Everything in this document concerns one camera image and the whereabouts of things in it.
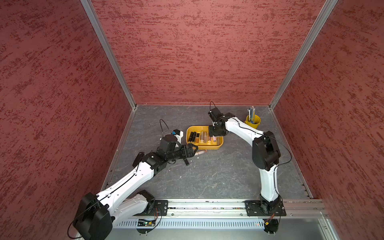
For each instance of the pink nude lip gloss tube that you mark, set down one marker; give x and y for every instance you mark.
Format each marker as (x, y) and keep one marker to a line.
(201, 152)

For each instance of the aluminium corner post left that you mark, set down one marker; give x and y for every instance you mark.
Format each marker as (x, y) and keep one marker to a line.
(95, 22)

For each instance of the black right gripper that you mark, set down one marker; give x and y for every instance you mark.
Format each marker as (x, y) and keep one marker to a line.
(212, 132)

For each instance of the aluminium front rail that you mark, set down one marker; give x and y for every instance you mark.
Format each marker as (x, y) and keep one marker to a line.
(235, 209)

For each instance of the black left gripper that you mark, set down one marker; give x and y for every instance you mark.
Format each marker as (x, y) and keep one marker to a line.
(184, 154)

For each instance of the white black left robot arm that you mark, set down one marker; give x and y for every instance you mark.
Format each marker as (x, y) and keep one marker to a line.
(98, 214)

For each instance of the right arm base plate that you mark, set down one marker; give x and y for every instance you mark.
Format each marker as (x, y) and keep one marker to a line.
(265, 208)

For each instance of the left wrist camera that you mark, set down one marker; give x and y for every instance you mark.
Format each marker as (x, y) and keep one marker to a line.
(171, 142)

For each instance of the yellow plastic storage tray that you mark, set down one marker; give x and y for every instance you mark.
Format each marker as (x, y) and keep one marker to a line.
(202, 146)

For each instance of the vented metal panel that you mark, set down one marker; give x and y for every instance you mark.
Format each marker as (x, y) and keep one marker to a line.
(210, 224)

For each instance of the gold black square lipstick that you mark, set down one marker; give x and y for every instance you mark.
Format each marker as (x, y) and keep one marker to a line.
(197, 140)

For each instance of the pens in cup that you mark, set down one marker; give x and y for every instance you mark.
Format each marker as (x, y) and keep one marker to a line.
(251, 114)

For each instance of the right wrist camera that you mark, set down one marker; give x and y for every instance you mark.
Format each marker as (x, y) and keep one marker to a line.
(215, 114)

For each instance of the yellow pen cup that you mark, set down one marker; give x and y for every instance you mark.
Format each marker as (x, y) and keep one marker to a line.
(256, 124)

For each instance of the aluminium corner post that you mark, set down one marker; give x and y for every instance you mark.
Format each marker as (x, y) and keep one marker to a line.
(95, 22)
(317, 26)

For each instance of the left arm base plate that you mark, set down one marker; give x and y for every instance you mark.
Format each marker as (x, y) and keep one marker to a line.
(156, 206)

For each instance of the black lipstick short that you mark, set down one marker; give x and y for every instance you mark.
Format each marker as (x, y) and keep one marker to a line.
(194, 137)

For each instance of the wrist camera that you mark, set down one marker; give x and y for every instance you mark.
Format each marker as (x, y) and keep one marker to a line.
(215, 114)
(171, 142)

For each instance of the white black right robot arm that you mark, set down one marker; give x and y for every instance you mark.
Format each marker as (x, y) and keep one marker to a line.
(265, 152)

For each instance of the black lipstick with gold band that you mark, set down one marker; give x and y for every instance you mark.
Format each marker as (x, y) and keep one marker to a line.
(190, 137)

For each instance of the aluminium corner post right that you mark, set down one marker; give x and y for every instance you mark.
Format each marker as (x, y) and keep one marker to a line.
(317, 26)

